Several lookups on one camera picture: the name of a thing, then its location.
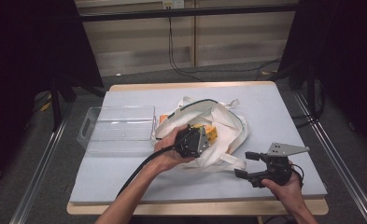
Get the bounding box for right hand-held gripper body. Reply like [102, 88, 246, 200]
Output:
[247, 142, 310, 189]

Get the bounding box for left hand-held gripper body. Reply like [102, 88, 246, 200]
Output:
[174, 124, 211, 159]

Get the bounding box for yellow packet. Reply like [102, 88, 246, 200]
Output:
[192, 123, 219, 145]

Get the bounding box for white tote bag coloured dots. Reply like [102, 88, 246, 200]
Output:
[150, 95, 251, 173]

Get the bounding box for person's right hand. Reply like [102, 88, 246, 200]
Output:
[261, 171, 304, 208]

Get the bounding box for person's left hand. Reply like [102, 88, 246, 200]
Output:
[152, 124, 195, 174]

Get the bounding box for light grey table mat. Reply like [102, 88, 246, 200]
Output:
[69, 84, 329, 205]

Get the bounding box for clear plastic container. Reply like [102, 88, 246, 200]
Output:
[76, 105, 158, 157]

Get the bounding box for black curtain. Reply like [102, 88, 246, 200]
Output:
[0, 0, 105, 195]
[278, 0, 367, 157]

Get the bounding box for black horizontal bar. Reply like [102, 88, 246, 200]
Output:
[78, 3, 299, 22]

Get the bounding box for black stand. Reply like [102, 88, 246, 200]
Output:
[49, 74, 78, 133]

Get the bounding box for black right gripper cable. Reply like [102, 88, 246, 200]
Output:
[290, 163, 305, 189]

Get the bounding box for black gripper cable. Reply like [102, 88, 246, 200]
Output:
[116, 145, 177, 198]
[290, 163, 305, 189]

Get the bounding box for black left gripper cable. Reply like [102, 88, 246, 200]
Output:
[116, 145, 177, 198]

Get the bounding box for metal floor rail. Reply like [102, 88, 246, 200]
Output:
[292, 90, 367, 224]
[8, 104, 72, 224]

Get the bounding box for black floor cables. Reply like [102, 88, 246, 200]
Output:
[291, 78, 326, 129]

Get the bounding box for black hanging cable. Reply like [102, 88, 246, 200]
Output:
[167, 17, 282, 82]

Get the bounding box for white wall outlet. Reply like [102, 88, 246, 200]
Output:
[162, 0, 185, 9]

